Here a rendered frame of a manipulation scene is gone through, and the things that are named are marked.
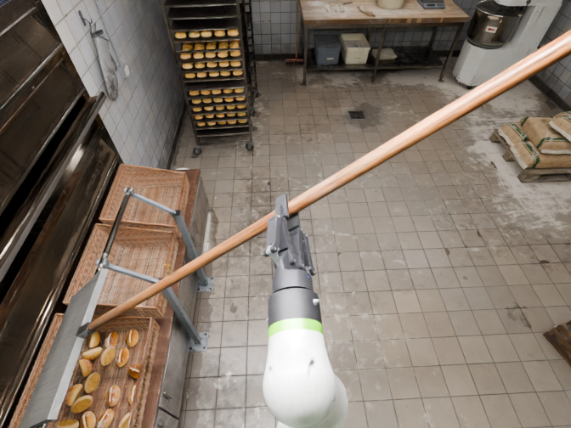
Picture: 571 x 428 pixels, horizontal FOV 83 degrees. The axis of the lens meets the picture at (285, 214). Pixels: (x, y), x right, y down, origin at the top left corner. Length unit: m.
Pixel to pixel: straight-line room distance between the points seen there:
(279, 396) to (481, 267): 2.99
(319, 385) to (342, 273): 2.43
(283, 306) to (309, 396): 0.14
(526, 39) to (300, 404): 5.63
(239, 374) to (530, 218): 3.12
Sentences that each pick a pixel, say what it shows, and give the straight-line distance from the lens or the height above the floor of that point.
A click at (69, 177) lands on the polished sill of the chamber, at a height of 1.18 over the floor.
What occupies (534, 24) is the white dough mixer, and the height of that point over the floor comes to 0.88.
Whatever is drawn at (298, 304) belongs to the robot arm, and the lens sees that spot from 0.55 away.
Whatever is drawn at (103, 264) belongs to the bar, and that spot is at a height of 1.17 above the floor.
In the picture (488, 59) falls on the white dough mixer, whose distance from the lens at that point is 5.67.
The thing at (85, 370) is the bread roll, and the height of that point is 0.65.
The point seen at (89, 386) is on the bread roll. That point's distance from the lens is 2.15.
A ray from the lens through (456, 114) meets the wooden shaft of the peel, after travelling 0.62.
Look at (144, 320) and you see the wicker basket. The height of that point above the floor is 0.70.
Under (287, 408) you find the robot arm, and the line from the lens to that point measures 0.51.
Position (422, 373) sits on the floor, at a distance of 2.75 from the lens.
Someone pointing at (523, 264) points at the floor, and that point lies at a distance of 3.61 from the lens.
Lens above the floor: 2.50
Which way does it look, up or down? 50 degrees down
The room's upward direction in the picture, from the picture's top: straight up
